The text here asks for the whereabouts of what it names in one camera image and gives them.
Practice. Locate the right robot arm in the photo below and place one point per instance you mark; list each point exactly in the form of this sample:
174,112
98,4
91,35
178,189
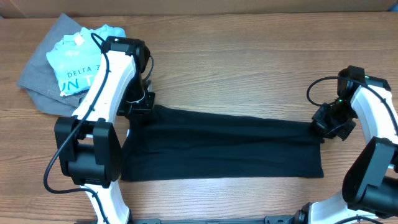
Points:
367,193

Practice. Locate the black t-shirt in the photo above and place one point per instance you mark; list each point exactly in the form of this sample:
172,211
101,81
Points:
171,144

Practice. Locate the brown cardboard backboard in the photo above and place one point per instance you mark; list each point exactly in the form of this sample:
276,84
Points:
85,8

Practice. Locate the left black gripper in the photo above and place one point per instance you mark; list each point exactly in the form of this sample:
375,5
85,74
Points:
125,111

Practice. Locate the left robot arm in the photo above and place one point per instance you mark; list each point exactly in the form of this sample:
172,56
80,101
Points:
88,148

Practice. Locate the folded light blue t-shirt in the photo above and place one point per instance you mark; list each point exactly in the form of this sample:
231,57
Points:
76,58

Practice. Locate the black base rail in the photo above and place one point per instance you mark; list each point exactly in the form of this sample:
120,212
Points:
265,220

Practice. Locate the folded grey t-shirt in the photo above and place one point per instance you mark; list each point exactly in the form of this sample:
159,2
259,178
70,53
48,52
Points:
38,78

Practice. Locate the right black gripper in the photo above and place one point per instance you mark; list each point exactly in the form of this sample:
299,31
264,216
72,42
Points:
327,123

